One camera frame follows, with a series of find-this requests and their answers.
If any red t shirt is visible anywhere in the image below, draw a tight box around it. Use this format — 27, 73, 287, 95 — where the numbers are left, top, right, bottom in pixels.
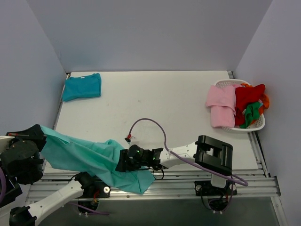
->
235, 84, 266, 126

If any mint green t shirt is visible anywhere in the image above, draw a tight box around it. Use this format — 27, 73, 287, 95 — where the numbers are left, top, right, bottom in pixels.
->
41, 126, 155, 194

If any orange t shirt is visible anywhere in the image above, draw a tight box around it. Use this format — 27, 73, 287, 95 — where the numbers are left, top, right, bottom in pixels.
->
240, 82, 270, 111

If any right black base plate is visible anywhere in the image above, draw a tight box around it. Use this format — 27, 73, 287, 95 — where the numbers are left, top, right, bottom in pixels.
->
194, 180, 232, 196

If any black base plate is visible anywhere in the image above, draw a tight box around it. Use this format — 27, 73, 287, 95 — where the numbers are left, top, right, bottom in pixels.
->
80, 181, 111, 199
194, 180, 232, 196

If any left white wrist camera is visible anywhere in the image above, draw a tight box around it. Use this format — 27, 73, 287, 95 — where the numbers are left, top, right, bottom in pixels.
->
0, 136, 15, 153

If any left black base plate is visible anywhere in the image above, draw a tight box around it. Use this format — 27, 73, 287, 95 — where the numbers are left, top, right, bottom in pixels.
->
80, 181, 111, 199

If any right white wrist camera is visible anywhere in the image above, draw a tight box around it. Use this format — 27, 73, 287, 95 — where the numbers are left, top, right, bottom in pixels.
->
124, 134, 139, 147

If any aluminium rail frame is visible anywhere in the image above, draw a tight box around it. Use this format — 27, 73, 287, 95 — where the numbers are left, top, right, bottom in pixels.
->
26, 170, 280, 204

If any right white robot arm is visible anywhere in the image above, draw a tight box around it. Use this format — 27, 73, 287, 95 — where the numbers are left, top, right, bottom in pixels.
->
115, 135, 233, 194

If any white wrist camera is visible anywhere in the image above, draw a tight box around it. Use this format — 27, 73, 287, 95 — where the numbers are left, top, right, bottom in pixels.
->
124, 134, 139, 147
0, 136, 15, 153

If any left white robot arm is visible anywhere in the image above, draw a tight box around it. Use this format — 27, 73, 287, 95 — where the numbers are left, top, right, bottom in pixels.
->
0, 124, 95, 226

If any pink t shirt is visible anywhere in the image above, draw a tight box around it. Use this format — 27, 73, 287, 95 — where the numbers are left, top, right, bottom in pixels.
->
206, 85, 236, 128

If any white plastic laundry basket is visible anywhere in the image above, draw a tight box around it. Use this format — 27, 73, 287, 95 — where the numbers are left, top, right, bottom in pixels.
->
214, 79, 266, 134

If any folded teal t shirt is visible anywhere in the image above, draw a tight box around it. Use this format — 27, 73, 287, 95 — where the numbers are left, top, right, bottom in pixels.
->
62, 73, 102, 102

